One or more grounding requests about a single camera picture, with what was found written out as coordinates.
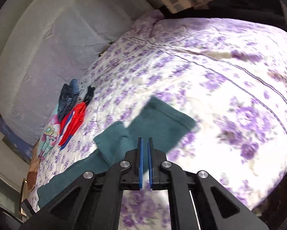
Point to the red white blue folded garment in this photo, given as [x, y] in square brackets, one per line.
[72, 122]

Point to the white lace headboard cover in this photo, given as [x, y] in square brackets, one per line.
[50, 40]

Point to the brown pillow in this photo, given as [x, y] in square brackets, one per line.
[32, 175]

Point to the wooden nightstand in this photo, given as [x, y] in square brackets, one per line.
[23, 196]

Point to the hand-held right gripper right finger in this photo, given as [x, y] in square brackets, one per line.
[150, 163]

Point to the blue patterned cloth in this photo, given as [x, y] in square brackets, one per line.
[14, 141]

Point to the black cloth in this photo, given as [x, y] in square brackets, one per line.
[241, 2]

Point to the beige folded garment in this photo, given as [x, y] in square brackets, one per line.
[82, 92]

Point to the dark folded garment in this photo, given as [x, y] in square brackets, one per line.
[89, 94]

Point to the purple floral bedspread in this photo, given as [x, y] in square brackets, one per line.
[205, 76]

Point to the dark green pants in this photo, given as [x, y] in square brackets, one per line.
[157, 124]

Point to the floral folded quilt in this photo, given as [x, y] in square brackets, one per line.
[47, 134]

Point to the folded blue jeans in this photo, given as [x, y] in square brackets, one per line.
[65, 100]

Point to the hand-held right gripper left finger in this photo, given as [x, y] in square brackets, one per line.
[140, 163]

